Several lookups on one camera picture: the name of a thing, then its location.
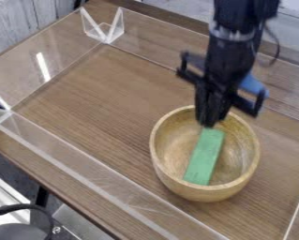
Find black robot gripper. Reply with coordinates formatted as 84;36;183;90
176;32;268;126

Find green rectangular block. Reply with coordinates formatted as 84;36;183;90
183;127;226;186

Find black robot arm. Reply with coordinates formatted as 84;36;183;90
176;0;279;128

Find brown wooden bowl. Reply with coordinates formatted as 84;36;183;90
149;105;260;203

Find clear acrylic tray walls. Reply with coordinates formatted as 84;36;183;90
0;0;299;240

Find black table leg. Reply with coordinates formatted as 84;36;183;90
34;187;49;207

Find grey metal bracket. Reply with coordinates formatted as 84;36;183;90
41;215;81;240

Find black cable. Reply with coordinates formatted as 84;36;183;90
0;203;55;240

